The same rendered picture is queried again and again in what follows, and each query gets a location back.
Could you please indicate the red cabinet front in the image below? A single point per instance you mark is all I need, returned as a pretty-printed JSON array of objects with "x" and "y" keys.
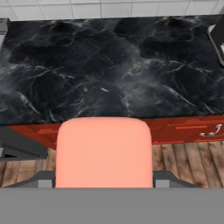
[{"x": 38, "y": 134}]

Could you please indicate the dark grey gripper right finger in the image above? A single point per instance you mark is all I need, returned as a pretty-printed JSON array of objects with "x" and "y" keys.
[{"x": 166, "y": 178}]

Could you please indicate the pink bar soap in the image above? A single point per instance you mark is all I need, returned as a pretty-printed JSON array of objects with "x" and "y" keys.
[{"x": 104, "y": 153}]

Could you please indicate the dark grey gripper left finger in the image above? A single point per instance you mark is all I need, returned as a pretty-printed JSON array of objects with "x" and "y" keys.
[{"x": 40, "y": 178}]

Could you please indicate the grey oven front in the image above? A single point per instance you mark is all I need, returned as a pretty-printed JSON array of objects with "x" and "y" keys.
[{"x": 17, "y": 144}]

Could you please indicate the red drawer front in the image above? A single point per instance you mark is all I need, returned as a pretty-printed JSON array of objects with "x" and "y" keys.
[{"x": 180, "y": 129}]

